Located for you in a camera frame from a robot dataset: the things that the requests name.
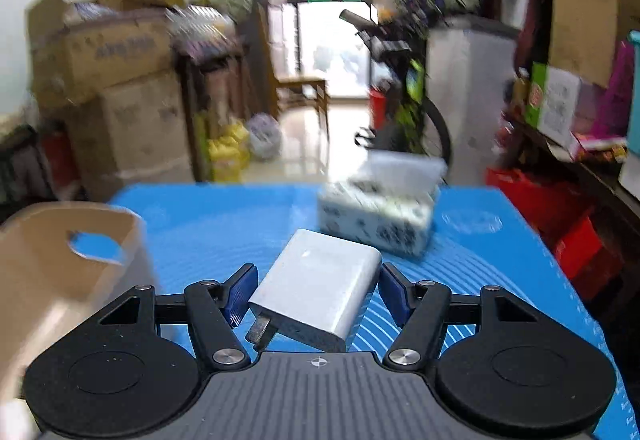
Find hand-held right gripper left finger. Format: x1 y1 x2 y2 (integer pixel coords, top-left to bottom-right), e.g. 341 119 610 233
96 263 260 370

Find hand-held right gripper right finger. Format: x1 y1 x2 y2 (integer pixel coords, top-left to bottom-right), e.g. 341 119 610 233
378 263 540 370

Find white charger plug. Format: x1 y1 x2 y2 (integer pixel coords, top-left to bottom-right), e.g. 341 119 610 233
245 228 384 354

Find beige plastic storage bin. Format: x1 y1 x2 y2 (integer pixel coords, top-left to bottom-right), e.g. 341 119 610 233
0 201 159 402

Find patterned white tissue box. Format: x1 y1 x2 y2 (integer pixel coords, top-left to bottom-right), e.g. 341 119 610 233
317 152 449 259

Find yellow bags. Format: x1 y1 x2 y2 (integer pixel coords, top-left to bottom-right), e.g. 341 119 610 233
206 119 252 184

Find low cardboard box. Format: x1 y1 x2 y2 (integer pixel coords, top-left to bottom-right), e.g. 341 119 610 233
81 164 197 201

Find white purple plastic bag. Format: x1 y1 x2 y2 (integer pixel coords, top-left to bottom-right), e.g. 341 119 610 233
247 112 283 161

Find red shopping bag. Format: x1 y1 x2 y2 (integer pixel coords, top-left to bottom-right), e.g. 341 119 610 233
484 166 622 301

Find black bicycle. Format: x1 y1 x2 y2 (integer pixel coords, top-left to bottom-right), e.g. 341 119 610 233
339 8 454 177

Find red bucket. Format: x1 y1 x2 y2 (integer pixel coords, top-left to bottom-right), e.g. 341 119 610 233
368 86 389 131

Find large plain cardboard box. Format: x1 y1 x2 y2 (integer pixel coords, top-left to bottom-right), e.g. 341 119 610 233
66 71 194 177

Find dark wooden side table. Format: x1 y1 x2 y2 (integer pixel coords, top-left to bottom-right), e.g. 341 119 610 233
174 41 252 184

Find white cabinet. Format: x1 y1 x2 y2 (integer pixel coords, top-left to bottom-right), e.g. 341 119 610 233
424 16 522 189

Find wooden chair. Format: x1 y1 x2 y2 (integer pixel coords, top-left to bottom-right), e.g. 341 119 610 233
259 4 332 131

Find dark wooden shelf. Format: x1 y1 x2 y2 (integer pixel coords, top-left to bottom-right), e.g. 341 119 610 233
500 114 640 317

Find green and white box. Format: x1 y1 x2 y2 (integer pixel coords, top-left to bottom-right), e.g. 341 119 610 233
524 61 584 147

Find black folding cart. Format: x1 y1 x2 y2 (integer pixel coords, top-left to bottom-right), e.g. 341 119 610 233
0 124 62 217

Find open printed cardboard box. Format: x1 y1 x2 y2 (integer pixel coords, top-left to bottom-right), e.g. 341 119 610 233
26 0 177 106

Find glass balcony door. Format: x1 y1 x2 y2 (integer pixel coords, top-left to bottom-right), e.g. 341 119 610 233
266 0 437 96

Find pink packaging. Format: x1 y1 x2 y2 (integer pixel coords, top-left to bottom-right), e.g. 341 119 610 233
569 38 637 164

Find tall flat cardboard box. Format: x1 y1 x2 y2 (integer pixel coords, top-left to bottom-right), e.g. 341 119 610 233
546 0 640 89

